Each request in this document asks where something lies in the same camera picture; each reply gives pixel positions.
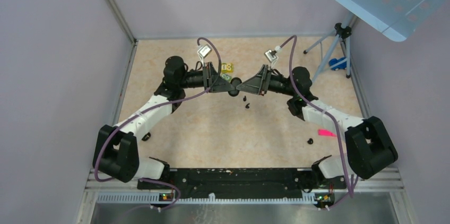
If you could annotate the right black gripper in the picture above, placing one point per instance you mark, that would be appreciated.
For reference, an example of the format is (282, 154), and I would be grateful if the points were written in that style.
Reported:
(259, 84)

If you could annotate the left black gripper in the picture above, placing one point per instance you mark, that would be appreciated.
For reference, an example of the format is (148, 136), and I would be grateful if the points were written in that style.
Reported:
(220, 85)

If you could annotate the black earbud charging case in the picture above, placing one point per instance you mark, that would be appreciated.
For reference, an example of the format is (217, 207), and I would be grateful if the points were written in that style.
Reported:
(234, 82)

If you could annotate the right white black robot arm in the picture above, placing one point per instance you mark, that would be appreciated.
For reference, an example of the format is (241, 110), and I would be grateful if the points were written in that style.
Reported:
(366, 141)

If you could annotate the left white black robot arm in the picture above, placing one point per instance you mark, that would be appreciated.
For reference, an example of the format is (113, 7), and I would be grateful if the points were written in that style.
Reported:
(116, 153)

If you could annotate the green number block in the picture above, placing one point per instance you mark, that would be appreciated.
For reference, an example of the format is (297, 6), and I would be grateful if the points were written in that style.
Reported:
(226, 77)

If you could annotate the yellow number block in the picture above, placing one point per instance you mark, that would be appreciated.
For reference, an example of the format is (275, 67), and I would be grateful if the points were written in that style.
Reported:
(227, 68)

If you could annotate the pink marker pen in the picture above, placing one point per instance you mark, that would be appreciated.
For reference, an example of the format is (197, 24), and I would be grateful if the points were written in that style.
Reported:
(326, 133)

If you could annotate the blue toy car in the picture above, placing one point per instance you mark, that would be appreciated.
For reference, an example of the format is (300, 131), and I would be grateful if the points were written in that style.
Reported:
(336, 64)

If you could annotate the light blue tripod stand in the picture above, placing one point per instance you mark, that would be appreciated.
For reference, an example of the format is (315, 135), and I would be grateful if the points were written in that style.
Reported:
(341, 34)

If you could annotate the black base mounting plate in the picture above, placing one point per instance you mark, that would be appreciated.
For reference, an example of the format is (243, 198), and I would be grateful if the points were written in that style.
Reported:
(249, 183)

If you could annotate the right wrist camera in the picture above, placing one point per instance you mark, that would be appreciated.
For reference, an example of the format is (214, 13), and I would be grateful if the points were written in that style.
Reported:
(271, 56)

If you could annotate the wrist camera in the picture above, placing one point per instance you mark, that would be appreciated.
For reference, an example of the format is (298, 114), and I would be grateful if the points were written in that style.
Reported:
(203, 51)
(271, 56)

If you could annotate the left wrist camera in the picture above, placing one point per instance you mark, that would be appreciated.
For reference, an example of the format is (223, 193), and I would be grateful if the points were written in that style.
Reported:
(203, 51)

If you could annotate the white cable duct strip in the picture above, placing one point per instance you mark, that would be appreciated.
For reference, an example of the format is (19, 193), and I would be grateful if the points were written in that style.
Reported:
(156, 198)

